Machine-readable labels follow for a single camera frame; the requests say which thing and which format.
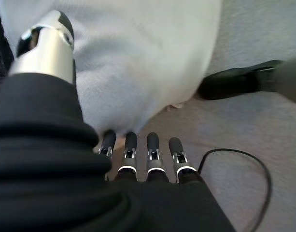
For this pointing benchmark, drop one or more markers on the black silver robot left hand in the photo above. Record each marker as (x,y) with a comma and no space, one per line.
(41,169)

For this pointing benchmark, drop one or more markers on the white fringed cushion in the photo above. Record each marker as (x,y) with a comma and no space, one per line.
(138,60)

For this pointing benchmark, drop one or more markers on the black robot foot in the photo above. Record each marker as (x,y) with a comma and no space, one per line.
(225,82)

